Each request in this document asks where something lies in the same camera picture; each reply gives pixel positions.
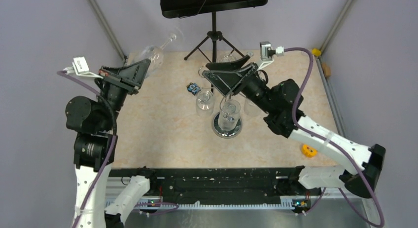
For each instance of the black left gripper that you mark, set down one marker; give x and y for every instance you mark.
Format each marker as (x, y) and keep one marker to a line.
(134, 72)

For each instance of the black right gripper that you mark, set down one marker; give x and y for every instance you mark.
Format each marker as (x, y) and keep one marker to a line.
(227, 78)

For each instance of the clear wine glass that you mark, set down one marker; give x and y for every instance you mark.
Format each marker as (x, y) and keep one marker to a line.
(155, 54)
(226, 58)

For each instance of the clear wine glass back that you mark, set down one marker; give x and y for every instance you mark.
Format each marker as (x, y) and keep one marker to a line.
(226, 58)

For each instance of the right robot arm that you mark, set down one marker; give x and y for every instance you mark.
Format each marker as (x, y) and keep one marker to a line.
(358, 166)

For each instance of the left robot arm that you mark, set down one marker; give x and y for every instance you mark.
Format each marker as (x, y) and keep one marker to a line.
(95, 123)

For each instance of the ribbed wine glass left-front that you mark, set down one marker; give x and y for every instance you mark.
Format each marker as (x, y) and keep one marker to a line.
(204, 102)

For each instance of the ribbed wine glass right-front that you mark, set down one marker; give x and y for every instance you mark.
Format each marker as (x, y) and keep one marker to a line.
(251, 109)

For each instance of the chrome wine glass rack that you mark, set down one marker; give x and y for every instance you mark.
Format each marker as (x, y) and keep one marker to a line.
(215, 126)

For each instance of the small blue black toy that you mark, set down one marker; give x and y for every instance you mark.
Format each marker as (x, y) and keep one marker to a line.
(193, 88)

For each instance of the black music stand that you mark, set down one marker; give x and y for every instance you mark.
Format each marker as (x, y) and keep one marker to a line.
(188, 8)

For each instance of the yellow red toy block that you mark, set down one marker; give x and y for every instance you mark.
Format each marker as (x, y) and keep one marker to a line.
(308, 151)

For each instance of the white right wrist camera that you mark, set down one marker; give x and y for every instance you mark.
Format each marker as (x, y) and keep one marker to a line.
(267, 54)

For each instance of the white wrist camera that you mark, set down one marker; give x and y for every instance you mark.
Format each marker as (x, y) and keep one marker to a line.
(79, 67)
(267, 54)

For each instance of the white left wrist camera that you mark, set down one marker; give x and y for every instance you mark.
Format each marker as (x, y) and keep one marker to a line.
(79, 67)

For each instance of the yellow corner bracket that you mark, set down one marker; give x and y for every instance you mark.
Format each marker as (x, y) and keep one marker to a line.
(316, 52)

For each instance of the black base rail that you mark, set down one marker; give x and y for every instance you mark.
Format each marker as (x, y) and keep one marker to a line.
(176, 189)

